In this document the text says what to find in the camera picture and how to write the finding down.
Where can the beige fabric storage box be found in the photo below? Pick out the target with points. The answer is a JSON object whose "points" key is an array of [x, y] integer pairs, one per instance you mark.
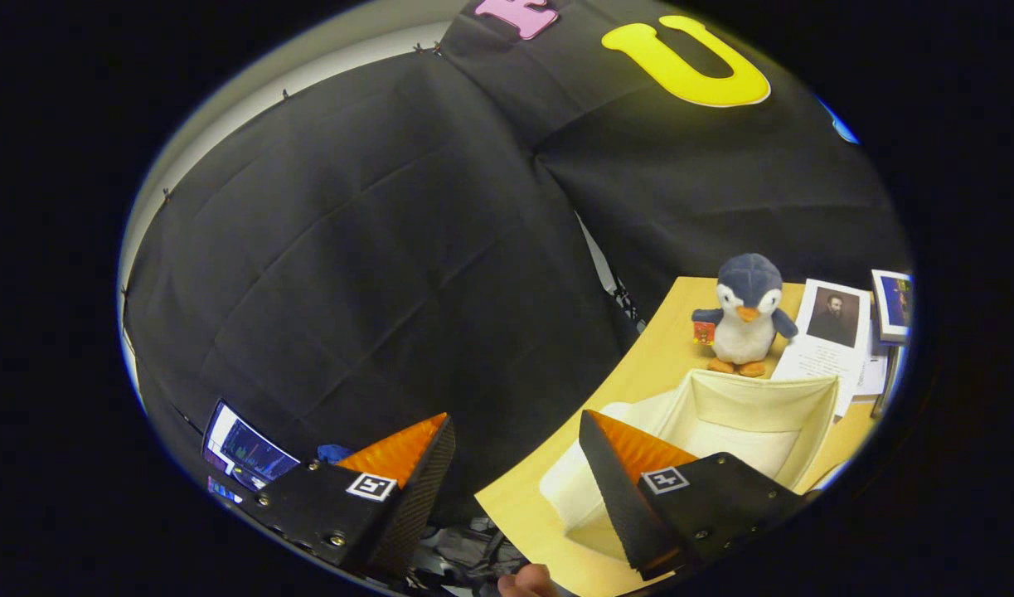
{"points": [[747, 431]]}

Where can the computer monitor screen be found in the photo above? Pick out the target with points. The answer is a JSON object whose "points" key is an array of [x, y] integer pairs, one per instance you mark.
{"points": [[249, 448]]}

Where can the plain white book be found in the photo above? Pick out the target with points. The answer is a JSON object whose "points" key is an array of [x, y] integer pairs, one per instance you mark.
{"points": [[871, 369]]}

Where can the blue cloth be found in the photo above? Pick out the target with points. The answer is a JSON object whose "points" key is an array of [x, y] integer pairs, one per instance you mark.
{"points": [[334, 453]]}

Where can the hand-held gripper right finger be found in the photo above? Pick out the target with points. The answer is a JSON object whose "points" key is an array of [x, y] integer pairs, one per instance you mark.
{"points": [[618, 506]]}

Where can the white portrait booklet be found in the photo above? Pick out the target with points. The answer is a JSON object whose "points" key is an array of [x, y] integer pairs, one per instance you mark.
{"points": [[830, 356]]}

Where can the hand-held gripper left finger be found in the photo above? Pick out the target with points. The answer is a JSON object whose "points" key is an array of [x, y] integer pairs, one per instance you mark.
{"points": [[415, 506]]}

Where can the blue cover book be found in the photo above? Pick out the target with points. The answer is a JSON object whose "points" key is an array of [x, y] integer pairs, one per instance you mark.
{"points": [[895, 303]]}

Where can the blue grey penguin plush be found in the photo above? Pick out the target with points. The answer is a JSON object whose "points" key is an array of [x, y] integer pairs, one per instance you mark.
{"points": [[743, 332]]}

